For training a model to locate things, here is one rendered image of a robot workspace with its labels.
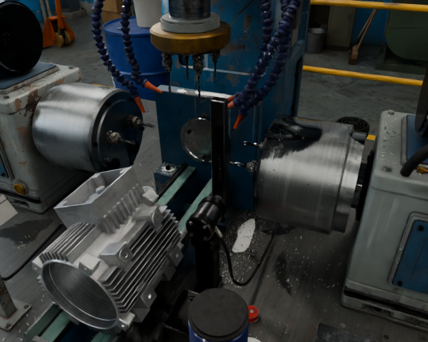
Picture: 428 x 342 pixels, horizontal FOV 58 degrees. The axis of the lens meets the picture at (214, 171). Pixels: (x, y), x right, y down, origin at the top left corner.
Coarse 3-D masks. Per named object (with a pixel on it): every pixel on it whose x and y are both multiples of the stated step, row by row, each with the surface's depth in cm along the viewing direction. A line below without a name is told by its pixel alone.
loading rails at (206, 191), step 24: (192, 168) 113; (168, 192) 104; (192, 192) 115; (192, 264) 95; (168, 288) 83; (48, 312) 71; (168, 312) 83; (24, 336) 67; (48, 336) 68; (72, 336) 72; (96, 336) 68; (120, 336) 67; (144, 336) 76
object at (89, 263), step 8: (152, 192) 73; (144, 200) 72; (152, 200) 72; (88, 256) 59; (32, 264) 65; (40, 264) 65; (80, 264) 58; (88, 264) 58; (96, 264) 59; (40, 272) 65; (88, 272) 59; (128, 312) 64; (72, 320) 70; (120, 320) 63; (128, 320) 63
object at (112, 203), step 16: (96, 176) 75; (112, 176) 75; (128, 176) 71; (80, 192) 73; (96, 192) 71; (112, 192) 67; (128, 192) 70; (144, 192) 74; (64, 208) 67; (80, 208) 65; (96, 208) 64; (112, 208) 66; (128, 208) 69; (64, 224) 69; (96, 224) 65; (112, 224) 66
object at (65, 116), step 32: (64, 96) 99; (96, 96) 97; (128, 96) 105; (32, 128) 101; (64, 128) 96; (96, 128) 95; (128, 128) 108; (64, 160) 101; (96, 160) 98; (128, 160) 111
